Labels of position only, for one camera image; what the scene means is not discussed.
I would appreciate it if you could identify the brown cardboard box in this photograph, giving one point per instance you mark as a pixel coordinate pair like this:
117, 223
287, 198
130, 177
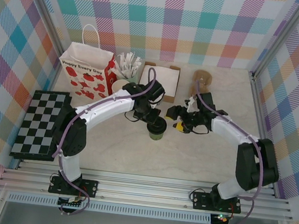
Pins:
167, 99

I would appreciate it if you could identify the green coffee cup black lid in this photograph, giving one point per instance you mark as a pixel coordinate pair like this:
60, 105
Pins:
157, 134

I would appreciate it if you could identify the brown paper cup carrier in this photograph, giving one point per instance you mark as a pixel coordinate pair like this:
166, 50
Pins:
202, 79

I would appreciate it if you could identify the white paper bag red prints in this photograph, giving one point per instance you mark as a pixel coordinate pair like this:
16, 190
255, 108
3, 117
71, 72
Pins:
87, 66

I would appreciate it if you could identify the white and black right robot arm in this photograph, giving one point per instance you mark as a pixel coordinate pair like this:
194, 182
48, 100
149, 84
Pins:
228, 132

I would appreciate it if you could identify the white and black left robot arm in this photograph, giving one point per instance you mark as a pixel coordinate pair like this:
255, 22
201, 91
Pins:
103, 109

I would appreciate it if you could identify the open green paper cup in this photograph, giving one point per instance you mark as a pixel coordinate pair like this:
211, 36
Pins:
118, 87

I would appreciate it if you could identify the small circuit board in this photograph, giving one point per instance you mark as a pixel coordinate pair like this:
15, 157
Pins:
221, 219
71, 202

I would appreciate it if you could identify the black and silver chessboard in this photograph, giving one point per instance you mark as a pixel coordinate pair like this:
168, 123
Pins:
42, 120

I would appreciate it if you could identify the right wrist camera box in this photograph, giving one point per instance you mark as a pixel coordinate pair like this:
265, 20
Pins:
190, 104

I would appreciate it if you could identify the aluminium side rail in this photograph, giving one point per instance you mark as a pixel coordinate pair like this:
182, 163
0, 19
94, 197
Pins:
262, 126

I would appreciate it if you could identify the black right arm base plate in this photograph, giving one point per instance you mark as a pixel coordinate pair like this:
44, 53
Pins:
201, 200

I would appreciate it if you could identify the aluminium mounting rail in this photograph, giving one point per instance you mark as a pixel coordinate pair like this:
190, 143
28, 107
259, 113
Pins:
142, 193

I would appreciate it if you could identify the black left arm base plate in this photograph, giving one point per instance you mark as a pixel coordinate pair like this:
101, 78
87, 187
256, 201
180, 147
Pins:
88, 186

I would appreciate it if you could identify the aluminium frame post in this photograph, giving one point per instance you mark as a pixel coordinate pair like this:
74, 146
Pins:
44, 9
277, 37

